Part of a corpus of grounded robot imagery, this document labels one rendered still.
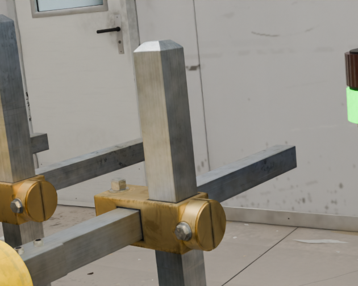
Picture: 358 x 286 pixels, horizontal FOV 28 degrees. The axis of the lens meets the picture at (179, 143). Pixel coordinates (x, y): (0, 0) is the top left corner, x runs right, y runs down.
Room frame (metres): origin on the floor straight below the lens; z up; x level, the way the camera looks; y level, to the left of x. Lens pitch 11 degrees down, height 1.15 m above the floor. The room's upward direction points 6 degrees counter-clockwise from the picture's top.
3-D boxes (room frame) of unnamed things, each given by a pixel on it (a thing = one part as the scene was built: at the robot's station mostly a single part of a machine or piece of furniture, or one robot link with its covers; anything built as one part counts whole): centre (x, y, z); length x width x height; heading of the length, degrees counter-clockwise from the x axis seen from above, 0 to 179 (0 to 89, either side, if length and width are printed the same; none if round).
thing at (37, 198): (0.86, 0.22, 0.95); 0.14 x 0.06 x 0.05; 50
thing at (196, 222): (0.70, 0.03, 0.95); 0.14 x 0.06 x 0.05; 50
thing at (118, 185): (0.74, 0.07, 0.98); 0.02 x 0.02 x 0.01
